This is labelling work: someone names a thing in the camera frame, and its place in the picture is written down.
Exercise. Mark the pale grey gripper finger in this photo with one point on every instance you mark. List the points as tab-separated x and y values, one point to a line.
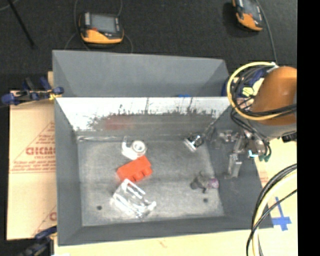
238	170
232	163

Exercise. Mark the grey and purple toy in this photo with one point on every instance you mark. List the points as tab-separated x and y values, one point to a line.
203	182

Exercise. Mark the black and white small object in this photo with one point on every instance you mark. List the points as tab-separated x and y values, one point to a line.
193	142

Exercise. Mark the grey metal bin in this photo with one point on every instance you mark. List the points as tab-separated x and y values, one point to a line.
162	200

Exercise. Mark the red toy brick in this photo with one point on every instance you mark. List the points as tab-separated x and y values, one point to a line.
135	170

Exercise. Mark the clear plastic container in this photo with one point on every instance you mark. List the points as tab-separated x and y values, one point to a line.
131	198

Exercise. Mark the brown cardboard board red print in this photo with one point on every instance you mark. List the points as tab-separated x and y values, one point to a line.
30	190

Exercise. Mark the black cylinder on white bracket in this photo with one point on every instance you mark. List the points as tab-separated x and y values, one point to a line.
289	138

